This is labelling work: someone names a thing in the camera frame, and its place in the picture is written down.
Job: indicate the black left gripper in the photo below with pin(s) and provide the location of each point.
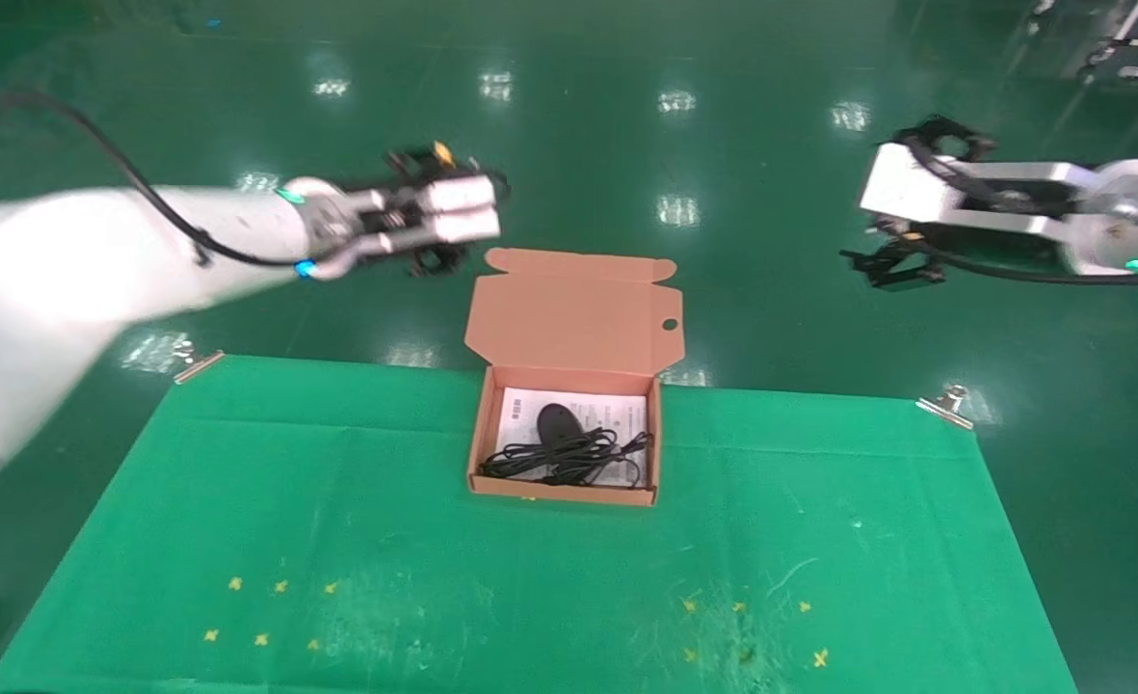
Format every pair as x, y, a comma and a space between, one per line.
438, 260

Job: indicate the white printed instruction sheet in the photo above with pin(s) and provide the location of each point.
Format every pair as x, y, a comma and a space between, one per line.
607, 410

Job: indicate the silver metal clip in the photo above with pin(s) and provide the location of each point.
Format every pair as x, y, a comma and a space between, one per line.
949, 410
198, 364

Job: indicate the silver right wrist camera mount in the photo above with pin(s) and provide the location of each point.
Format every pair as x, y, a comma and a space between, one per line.
925, 193

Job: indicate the orange cardboard box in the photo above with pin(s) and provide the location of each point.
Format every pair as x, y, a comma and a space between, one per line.
568, 318

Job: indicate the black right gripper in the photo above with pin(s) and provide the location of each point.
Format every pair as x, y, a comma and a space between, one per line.
901, 236

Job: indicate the green table cloth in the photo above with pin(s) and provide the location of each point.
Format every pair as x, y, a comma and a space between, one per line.
434, 578

